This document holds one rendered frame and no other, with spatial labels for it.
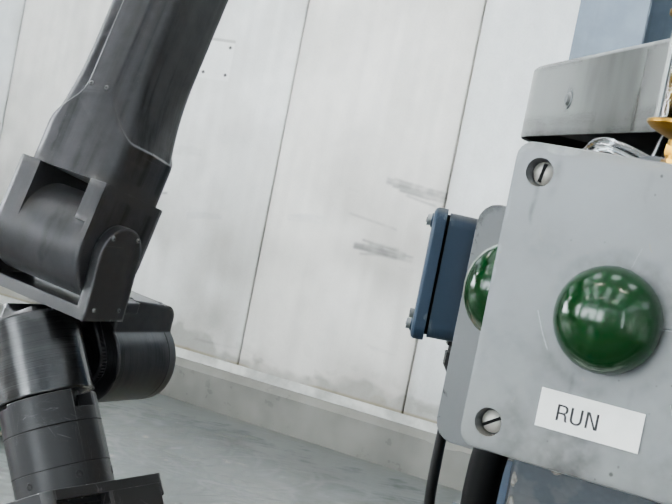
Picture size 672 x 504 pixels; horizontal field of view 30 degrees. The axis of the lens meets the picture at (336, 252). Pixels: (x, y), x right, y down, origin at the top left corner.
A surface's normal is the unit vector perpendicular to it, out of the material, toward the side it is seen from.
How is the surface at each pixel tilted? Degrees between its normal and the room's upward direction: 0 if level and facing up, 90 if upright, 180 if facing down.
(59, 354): 63
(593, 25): 90
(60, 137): 79
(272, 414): 90
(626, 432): 90
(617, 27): 90
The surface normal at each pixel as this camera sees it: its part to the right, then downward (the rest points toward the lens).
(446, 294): -0.07, 0.04
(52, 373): 0.42, -0.29
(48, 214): -0.28, -0.53
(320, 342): -0.50, -0.05
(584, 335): -0.61, 0.20
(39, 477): -0.21, -0.14
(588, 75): -0.97, -0.18
